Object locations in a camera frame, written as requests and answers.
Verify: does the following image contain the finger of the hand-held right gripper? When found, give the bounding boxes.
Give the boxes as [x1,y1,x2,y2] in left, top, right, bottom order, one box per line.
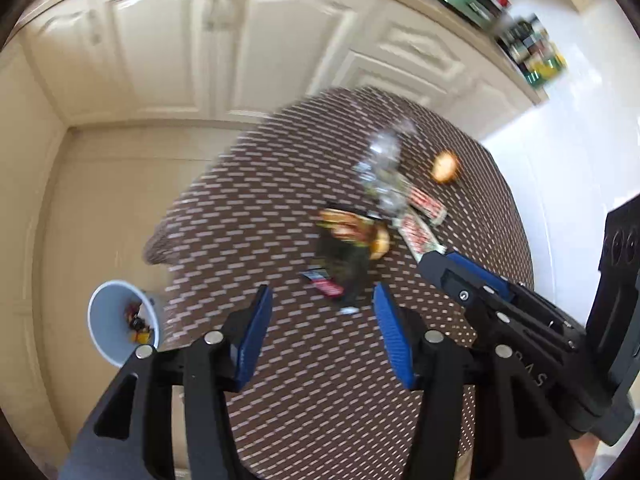
[419,251,572,362]
[446,251,587,350]

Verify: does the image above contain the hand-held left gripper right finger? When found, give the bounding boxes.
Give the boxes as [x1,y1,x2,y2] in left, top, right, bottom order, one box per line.
[374,282,587,480]

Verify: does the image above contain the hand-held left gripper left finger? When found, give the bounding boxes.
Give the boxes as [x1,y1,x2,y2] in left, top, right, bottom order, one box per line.
[57,285,274,480]

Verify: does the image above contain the red white snack wrapper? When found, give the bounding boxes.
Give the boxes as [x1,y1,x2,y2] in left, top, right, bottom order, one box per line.
[405,185,449,226]
[394,212,447,264]

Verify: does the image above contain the dark snack bag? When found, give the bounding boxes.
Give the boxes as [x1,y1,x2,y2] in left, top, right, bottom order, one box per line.
[315,207,392,311]

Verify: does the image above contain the pale blue waste bin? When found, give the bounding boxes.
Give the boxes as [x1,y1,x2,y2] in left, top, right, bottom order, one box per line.
[87,280,162,369]

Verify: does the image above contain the small dark red wrapper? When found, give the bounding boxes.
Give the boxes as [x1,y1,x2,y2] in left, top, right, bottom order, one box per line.
[299,267,346,301]

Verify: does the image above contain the clear plastic wrapper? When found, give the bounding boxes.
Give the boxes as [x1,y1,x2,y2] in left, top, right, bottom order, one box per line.
[352,119,419,212]

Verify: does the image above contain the brown polka dot tablecloth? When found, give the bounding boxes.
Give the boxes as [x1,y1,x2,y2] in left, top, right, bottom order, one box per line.
[145,85,536,480]

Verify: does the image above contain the row of condiment bottles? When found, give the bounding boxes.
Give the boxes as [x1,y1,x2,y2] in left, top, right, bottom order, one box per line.
[492,0,569,89]

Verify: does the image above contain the cream lower kitchen cabinets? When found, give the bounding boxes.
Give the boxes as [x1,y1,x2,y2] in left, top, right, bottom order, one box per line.
[0,0,547,133]

